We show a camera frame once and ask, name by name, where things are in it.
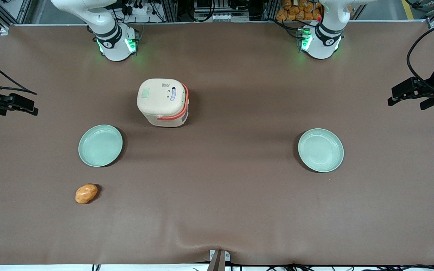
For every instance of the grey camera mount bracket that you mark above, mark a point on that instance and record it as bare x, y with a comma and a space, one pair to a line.
219, 259

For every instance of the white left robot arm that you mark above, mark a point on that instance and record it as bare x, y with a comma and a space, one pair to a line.
323, 48

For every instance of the brown table cover cloth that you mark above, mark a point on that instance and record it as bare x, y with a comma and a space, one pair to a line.
239, 195

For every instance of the orange-brown potato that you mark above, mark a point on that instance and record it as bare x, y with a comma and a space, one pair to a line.
86, 193

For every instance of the white power strip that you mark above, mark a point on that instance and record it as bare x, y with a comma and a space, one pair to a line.
138, 9

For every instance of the pale green round plate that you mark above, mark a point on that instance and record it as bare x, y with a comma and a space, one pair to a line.
320, 149
100, 146

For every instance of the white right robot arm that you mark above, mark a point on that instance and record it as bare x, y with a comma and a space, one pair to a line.
116, 49

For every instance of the pile of orange snack bags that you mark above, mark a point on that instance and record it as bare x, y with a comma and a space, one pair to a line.
298, 10

